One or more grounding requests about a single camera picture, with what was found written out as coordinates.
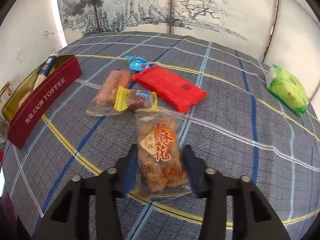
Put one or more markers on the clear orange cracker stick pack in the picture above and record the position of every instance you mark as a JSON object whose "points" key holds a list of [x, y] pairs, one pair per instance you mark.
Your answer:
{"points": [[104, 101]]}

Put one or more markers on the ink landscape folding screen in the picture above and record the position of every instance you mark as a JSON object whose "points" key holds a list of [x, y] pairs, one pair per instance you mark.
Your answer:
{"points": [[281, 32]]}

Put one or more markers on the red flat snack packet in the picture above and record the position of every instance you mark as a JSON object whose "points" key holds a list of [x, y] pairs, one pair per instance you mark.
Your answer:
{"points": [[172, 88]]}

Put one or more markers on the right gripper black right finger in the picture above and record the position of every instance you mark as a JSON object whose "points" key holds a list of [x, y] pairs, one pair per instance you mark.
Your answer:
{"points": [[253, 215]]}

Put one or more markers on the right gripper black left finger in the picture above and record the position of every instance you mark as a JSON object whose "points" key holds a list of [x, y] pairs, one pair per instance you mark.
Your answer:
{"points": [[68, 216]]}

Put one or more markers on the red gold toffee tin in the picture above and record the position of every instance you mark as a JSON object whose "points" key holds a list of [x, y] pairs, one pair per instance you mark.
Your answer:
{"points": [[27, 104]]}

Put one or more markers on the blue soda cracker pack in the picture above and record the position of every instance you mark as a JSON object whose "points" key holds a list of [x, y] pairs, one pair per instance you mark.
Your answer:
{"points": [[47, 67]]}

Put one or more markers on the green tissue pack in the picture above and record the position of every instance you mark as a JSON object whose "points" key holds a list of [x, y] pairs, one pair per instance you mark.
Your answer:
{"points": [[287, 88]]}

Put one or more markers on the plaid blue grey tablecloth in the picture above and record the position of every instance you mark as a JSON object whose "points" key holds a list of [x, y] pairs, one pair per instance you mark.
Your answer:
{"points": [[238, 129]]}

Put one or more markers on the clear fried twist snack bag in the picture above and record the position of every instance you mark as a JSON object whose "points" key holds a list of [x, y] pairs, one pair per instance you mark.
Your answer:
{"points": [[160, 172]]}

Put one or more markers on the light blue candy packet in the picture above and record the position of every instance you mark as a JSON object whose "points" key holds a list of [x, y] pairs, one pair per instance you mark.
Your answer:
{"points": [[137, 63]]}

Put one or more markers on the yellow brown cake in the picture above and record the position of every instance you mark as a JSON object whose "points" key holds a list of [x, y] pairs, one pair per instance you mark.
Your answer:
{"points": [[133, 99]]}

